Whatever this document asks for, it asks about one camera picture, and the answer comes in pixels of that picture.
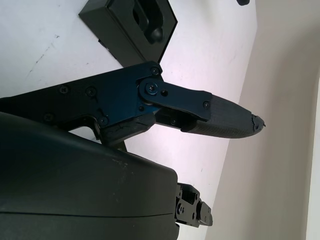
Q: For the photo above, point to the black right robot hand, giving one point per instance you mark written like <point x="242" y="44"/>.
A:
<point x="50" y="175"/>

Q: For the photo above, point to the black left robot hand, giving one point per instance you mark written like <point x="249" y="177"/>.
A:
<point x="243" y="2"/>

